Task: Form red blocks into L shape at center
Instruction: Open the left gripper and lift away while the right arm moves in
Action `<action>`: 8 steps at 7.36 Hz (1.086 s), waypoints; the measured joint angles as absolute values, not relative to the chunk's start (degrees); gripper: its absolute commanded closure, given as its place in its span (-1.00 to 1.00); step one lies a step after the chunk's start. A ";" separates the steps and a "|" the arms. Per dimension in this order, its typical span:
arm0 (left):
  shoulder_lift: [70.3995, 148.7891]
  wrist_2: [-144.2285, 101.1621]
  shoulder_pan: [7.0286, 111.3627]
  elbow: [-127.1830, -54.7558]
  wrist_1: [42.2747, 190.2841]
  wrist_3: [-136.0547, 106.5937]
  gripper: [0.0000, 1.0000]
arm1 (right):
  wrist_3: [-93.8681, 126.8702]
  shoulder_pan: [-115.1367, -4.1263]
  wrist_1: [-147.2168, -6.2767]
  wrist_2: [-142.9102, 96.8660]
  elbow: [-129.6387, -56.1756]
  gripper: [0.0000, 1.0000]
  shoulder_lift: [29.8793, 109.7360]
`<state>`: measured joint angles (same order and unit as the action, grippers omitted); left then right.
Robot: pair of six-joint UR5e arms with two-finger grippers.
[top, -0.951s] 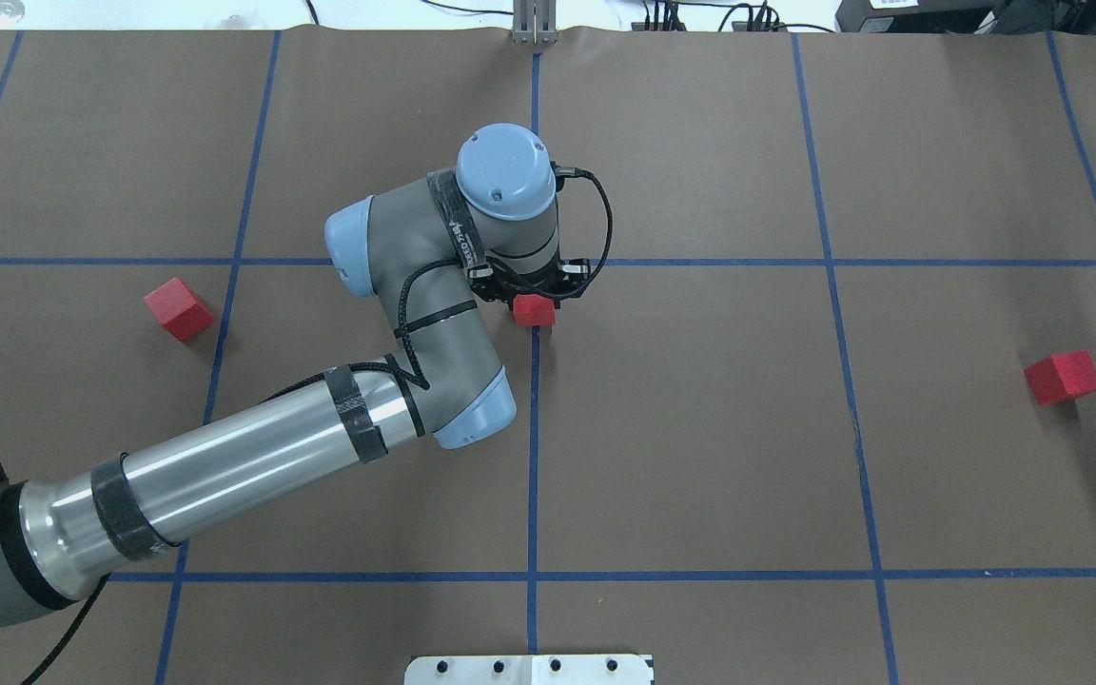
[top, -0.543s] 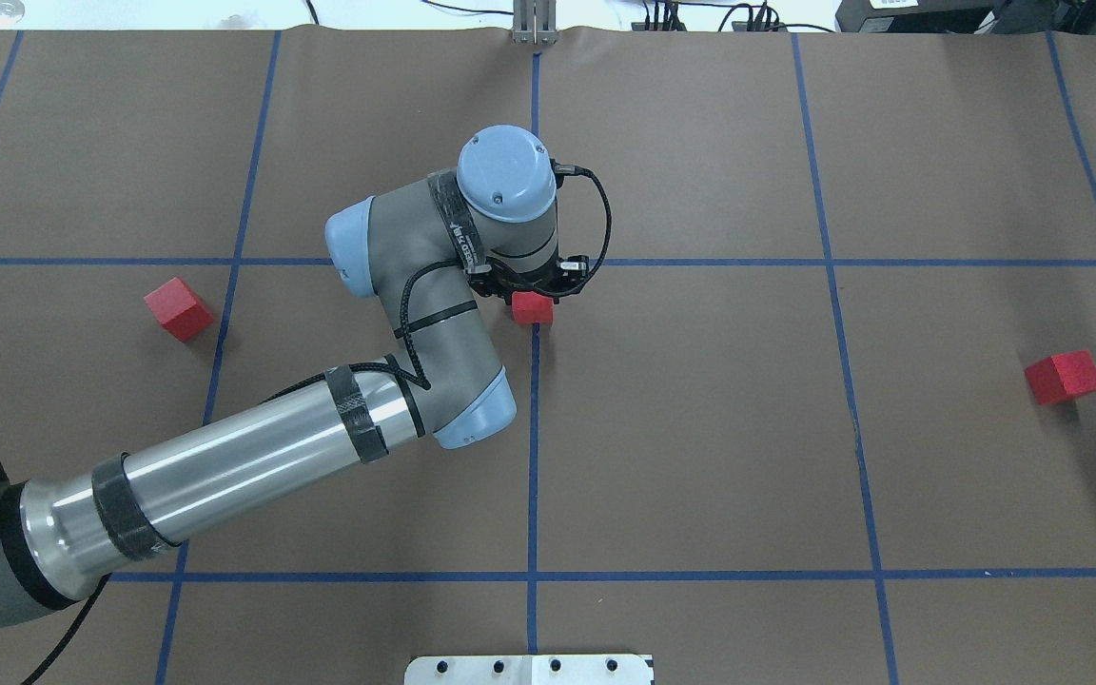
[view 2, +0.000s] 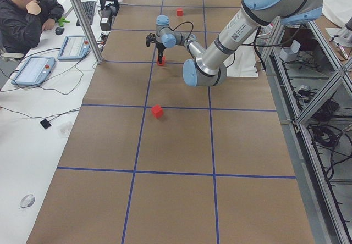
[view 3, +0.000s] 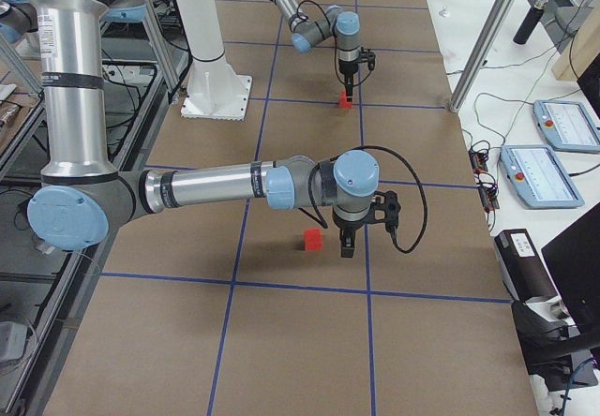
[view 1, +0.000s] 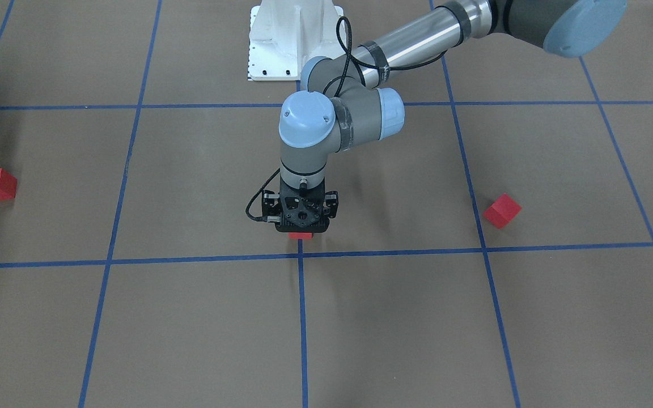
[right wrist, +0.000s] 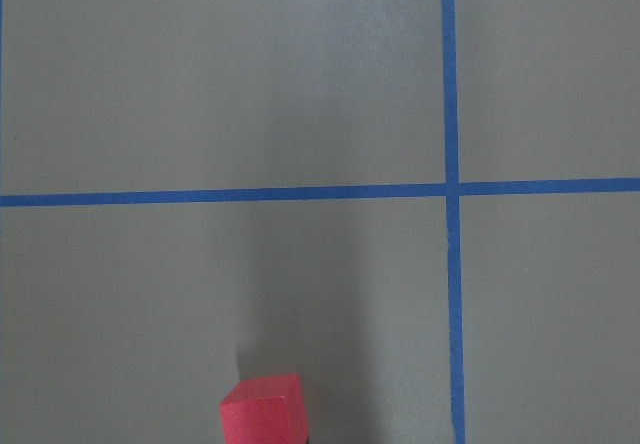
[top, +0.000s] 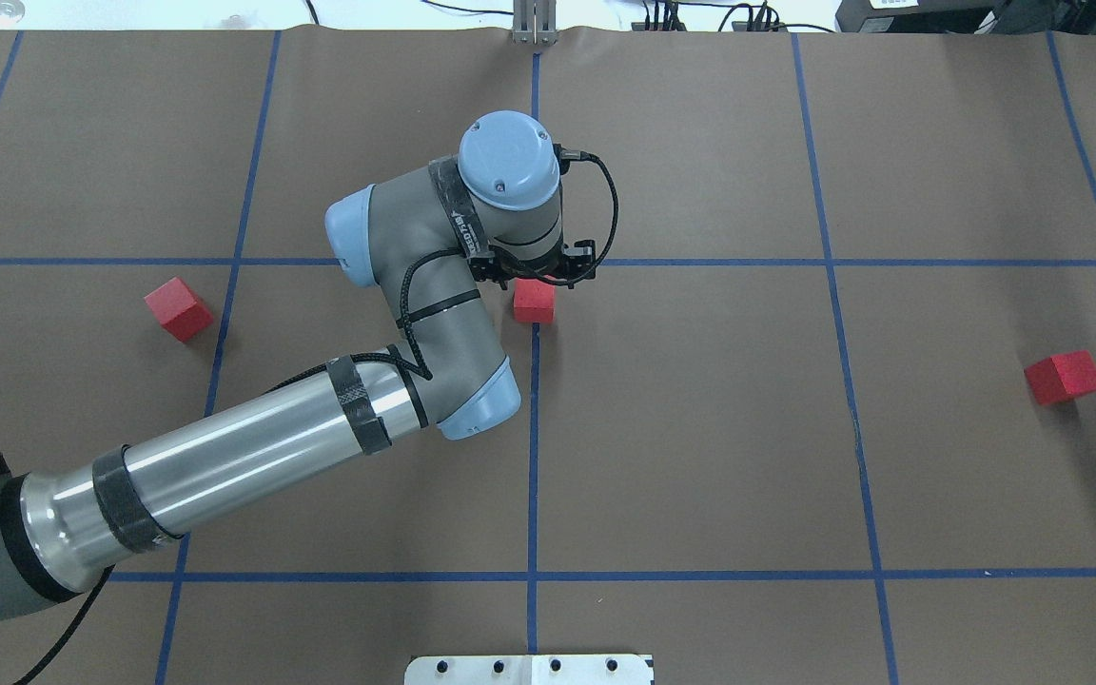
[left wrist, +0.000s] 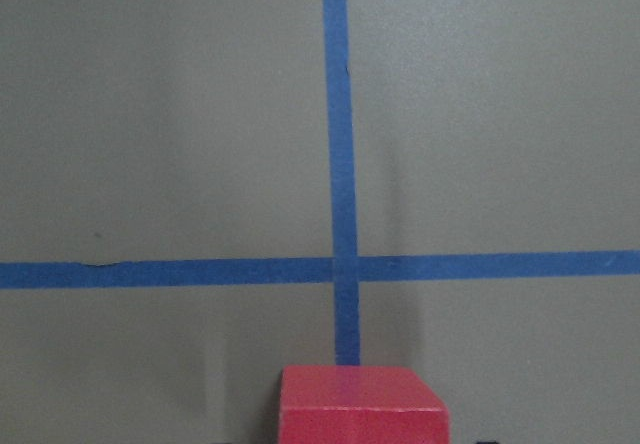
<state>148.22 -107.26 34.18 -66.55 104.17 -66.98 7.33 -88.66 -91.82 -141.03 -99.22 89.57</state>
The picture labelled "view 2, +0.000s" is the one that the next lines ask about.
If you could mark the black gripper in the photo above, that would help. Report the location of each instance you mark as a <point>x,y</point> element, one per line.
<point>160,46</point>

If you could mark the red block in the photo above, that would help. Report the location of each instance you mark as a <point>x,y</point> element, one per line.
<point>157,111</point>
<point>161,61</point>
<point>179,12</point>

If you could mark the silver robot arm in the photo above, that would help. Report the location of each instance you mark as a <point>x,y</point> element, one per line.
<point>206,67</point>

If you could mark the black box with label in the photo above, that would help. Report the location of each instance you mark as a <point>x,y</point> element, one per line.
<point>106,20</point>

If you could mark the black keyboard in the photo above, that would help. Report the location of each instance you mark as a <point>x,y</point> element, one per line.
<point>90,10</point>

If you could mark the far teach pendant tablet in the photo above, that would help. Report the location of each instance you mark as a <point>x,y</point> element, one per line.
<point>73,48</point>

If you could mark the teach pendant tablet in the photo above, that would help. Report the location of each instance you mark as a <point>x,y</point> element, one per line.
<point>73,48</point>
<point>34,71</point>

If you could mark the green plastic clamp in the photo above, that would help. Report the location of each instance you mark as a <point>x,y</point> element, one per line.
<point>61,21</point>

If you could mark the black computer mouse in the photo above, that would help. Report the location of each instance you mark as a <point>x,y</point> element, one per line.
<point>59,30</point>

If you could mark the near teach pendant tablet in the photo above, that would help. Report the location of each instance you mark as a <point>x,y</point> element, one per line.
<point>34,71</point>

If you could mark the small black square pad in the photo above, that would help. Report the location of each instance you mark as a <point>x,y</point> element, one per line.
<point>45,124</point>

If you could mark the person in black jacket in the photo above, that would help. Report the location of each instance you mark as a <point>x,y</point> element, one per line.
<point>23,21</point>

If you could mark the clear tape roll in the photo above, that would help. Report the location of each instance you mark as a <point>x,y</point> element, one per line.
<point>27,201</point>

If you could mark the white pedestal column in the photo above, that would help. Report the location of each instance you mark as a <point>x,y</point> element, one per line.
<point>242,63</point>

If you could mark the aluminium frame post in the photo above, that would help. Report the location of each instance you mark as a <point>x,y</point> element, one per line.
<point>86,27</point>

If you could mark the aluminium side frame rack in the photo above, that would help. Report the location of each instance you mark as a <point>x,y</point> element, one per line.
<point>311,83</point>

